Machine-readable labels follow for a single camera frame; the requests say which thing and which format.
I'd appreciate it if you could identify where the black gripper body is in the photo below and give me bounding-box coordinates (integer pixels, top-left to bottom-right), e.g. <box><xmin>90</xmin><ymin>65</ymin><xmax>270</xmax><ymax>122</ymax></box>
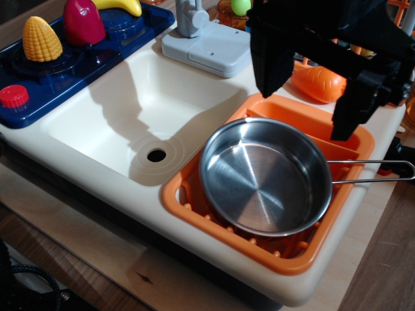
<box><xmin>248</xmin><ymin>1</ymin><xmax>412</xmax><ymax>106</ymax></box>

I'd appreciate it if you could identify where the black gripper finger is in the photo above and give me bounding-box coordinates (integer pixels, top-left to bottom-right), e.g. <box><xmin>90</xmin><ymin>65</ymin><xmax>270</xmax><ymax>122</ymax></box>
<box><xmin>331</xmin><ymin>76</ymin><xmax>386</xmax><ymax>141</ymax></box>
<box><xmin>250</xmin><ymin>27</ymin><xmax>294</xmax><ymax>98</ymax></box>

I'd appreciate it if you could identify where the silver steel pan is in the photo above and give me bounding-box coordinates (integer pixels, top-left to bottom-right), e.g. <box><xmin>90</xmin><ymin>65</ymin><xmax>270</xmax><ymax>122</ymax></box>
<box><xmin>198</xmin><ymin>116</ymin><xmax>415</xmax><ymax>238</ymax></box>

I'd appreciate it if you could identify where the cream toy sink unit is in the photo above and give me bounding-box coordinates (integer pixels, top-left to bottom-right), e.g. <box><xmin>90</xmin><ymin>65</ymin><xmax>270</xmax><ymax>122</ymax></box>
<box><xmin>0</xmin><ymin>19</ymin><xmax>407</xmax><ymax>308</ymax></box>

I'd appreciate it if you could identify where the orange toy carrot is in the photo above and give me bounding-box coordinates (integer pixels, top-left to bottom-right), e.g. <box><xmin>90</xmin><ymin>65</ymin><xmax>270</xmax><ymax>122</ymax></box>
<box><xmin>290</xmin><ymin>66</ymin><xmax>347</xmax><ymax>104</ymax></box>

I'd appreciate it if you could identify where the grey toy faucet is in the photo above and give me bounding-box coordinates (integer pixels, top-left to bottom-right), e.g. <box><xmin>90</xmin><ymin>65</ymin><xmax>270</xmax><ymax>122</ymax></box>
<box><xmin>161</xmin><ymin>1</ymin><xmax>252</xmax><ymax>78</ymax></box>

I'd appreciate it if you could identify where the green toy ball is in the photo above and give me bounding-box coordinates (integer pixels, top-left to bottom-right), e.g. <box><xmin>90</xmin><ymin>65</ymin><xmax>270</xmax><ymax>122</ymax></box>
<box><xmin>231</xmin><ymin>0</ymin><xmax>252</xmax><ymax>16</ymax></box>

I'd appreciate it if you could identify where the orange transparent cup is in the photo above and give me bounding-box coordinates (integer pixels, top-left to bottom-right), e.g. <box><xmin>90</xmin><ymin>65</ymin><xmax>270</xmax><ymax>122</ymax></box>
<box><xmin>216</xmin><ymin>0</ymin><xmax>248</xmax><ymax>30</ymax></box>

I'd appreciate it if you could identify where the black clamp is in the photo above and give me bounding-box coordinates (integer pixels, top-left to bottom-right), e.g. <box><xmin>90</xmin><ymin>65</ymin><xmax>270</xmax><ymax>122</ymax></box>
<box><xmin>380</xmin><ymin>137</ymin><xmax>414</xmax><ymax>178</ymax></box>

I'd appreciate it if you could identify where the yellow toy banana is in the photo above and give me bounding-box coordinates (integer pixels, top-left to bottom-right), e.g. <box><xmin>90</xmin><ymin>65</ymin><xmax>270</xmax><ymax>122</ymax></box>
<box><xmin>93</xmin><ymin>0</ymin><xmax>142</xmax><ymax>17</ymax></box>

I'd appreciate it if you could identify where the red toy fruit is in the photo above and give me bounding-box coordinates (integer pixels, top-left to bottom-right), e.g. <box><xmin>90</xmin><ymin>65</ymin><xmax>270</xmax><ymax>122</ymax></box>
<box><xmin>63</xmin><ymin>0</ymin><xmax>106</xmax><ymax>47</ymax></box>

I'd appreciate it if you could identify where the dark blue toy stove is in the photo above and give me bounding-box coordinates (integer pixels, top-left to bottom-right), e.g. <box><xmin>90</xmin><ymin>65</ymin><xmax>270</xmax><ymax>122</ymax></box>
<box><xmin>1</xmin><ymin>3</ymin><xmax>175</xmax><ymax>129</ymax></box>

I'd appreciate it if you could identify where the yellow toy corn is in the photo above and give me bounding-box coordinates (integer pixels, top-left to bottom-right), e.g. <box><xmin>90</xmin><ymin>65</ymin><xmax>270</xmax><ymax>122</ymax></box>
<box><xmin>23</xmin><ymin>16</ymin><xmax>63</xmax><ymax>62</ymax></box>

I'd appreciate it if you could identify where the red stove knob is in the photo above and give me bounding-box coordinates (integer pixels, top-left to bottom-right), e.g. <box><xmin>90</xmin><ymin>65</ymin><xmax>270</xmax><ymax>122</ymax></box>
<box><xmin>0</xmin><ymin>85</ymin><xmax>30</xmax><ymax>108</ymax></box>

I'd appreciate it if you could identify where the black braided cable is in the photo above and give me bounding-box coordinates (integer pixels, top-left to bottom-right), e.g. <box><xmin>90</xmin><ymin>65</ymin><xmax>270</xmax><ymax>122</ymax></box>
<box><xmin>0</xmin><ymin>241</ymin><xmax>62</xmax><ymax>311</ymax></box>

